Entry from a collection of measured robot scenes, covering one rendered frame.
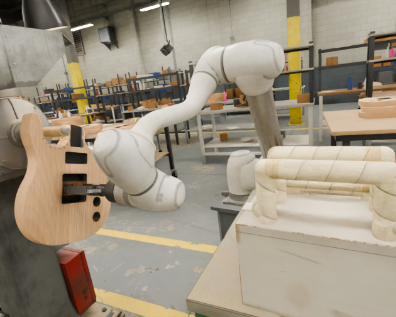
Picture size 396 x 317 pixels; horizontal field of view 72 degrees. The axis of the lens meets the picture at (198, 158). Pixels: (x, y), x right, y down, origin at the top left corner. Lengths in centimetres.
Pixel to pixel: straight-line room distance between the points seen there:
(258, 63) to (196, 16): 1197
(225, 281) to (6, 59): 71
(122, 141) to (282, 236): 39
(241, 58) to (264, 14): 1102
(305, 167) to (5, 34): 72
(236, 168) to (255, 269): 92
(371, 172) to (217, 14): 1223
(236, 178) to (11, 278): 106
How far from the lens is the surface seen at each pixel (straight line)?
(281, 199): 55
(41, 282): 147
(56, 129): 96
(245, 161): 139
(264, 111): 111
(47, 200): 97
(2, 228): 131
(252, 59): 98
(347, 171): 43
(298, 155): 51
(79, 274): 156
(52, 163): 97
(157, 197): 74
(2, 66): 84
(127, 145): 64
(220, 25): 1245
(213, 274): 66
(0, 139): 110
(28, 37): 86
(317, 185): 61
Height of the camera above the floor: 134
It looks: 15 degrees down
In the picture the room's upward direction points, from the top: 7 degrees counter-clockwise
